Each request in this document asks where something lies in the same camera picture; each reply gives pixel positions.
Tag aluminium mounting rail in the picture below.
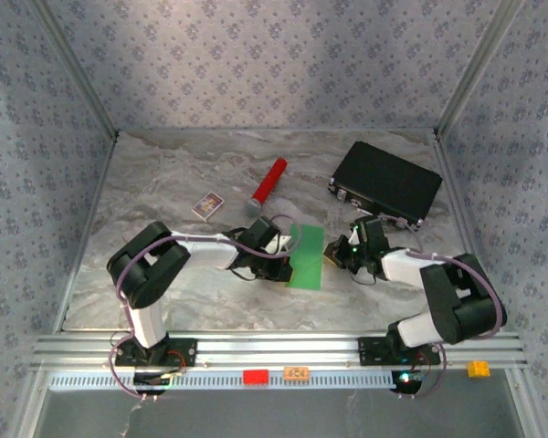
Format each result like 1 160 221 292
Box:
30 330 530 373

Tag thin red and black wires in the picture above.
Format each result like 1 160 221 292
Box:
408 350 433 378
162 349 188 378

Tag red microphone with grey head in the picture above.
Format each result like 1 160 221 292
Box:
242 157 290 218

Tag aluminium frame post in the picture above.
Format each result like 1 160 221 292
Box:
26 0 121 141
432 0 527 141

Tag white slotted cable duct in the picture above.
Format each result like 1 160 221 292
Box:
48 370 401 391

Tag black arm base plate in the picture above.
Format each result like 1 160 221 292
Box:
356 336 442 367
113 337 198 368

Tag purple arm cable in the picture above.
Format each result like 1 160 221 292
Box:
376 214 508 402
109 214 302 402

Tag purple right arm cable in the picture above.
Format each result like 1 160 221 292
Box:
376 214 508 402

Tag purple playing card box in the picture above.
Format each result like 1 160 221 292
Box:
191 192 226 223

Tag aluminium table side rail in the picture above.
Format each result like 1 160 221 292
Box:
54 134 120 334
431 131 503 332

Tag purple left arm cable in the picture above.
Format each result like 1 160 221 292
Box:
109 214 302 402

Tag black briefcase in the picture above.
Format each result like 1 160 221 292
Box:
327 140 444 232

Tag green paper sheet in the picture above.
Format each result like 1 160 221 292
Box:
285 223 325 292

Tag black controller board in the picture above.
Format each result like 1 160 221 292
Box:
132 371 173 396
391 370 425 396

